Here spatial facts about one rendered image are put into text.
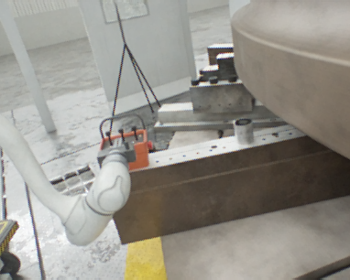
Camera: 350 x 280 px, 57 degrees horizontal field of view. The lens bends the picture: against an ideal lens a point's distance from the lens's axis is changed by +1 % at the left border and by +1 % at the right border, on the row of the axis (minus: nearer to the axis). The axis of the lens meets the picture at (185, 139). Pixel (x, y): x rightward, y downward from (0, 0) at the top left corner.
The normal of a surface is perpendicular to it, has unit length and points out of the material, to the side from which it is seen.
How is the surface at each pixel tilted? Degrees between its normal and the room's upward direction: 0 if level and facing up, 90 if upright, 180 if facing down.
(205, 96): 90
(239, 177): 90
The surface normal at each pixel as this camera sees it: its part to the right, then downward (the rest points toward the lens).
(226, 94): -0.26, 0.47
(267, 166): 0.13, 0.42
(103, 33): 0.49, 0.31
